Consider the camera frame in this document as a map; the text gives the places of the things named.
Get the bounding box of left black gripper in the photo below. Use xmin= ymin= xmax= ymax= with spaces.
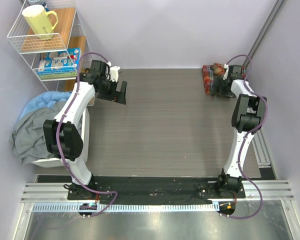
xmin=97 ymin=77 xmax=127 ymax=105

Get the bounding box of plaid flannel shirt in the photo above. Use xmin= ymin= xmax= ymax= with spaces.
xmin=202 ymin=63 xmax=246 ymax=96

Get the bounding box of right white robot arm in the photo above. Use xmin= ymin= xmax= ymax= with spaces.
xmin=210 ymin=63 xmax=267 ymax=198

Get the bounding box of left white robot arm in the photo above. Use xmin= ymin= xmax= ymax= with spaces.
xmin=43 ymin=60 xmax=128 ymax=200

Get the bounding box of blue picture box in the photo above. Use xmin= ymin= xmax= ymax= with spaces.
xmin=34 ymin=47 xmax=82 ymax=80

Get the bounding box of light blue shirt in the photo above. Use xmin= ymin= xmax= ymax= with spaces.
xmin=19 ymin=91 xmax=72 ymax=120

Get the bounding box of white laundry basket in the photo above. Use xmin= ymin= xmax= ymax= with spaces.
xmin=27 ymin=101 xmax=90 ymax=168

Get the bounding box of yellow mug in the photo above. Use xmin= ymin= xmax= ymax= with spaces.
xmin=21 ymin=4 xmax=59 ymax=41

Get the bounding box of grey shirt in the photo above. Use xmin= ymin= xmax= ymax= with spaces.
xmin=10 ymin=101 xmax=66 ymax=164

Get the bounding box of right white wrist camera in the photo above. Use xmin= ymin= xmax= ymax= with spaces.
xmin=223 ymin=64 xmax=229 ymax=81

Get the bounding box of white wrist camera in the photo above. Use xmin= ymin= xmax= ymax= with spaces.
xmin=107 ymin=61 xmax=122 ymax=83
xmin=223 ymin=64 xmax=229 ymax=81

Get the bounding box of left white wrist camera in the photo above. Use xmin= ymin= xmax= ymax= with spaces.
xmin=107 ymin=61 xmax=122 ymax=83

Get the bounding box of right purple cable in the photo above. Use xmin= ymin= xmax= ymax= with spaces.
xmin=224 ymin=54 xmax=269 ymax=220

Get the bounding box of purple cable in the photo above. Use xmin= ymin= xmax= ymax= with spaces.
xmin=224 ymin=54 xmax=269 ymax=220
xmin=55 ymin=51 xmax=119 ymax=218

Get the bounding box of white wire shelf rack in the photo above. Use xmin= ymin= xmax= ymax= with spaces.
xmin=7 ymin=0 xmax=90 ymax=92

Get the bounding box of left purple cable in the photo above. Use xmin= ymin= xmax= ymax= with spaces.
xmin=55 ymin=51 xmax=119 ymax=218

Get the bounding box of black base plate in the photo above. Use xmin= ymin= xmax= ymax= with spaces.
xmin=63 ymin=176 xmax=246 ymax=206

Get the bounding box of aluminium frame rail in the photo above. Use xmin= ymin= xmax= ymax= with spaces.
xmin=21 ymin=180 xmax=294 ymax=202

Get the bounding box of white slotted cable duct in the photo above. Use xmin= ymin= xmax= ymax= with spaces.
xmin=32 ymin=202 xmax=220 ymax=213

